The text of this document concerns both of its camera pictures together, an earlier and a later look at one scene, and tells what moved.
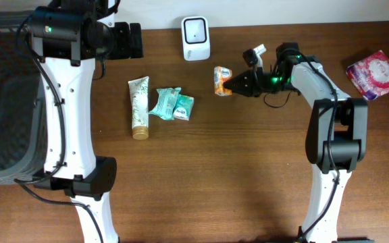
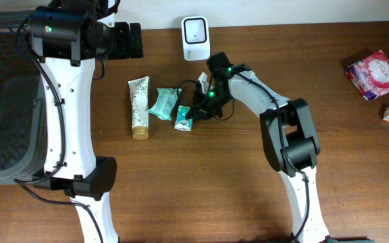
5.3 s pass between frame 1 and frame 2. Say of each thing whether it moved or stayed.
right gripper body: moved
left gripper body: stayed
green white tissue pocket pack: moved
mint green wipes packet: stayed
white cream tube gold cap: stayed
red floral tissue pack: stayed
